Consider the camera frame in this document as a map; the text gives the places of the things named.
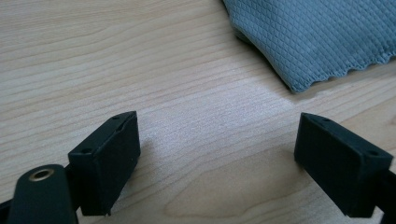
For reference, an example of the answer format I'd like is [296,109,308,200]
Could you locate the grey-blue microfibre cloth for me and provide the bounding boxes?
[221,0,396,93]

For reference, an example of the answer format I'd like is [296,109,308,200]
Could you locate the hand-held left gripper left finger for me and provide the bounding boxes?
[67,110,142,217]

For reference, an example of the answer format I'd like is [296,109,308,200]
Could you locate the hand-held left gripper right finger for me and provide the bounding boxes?
[293,112,394,218]

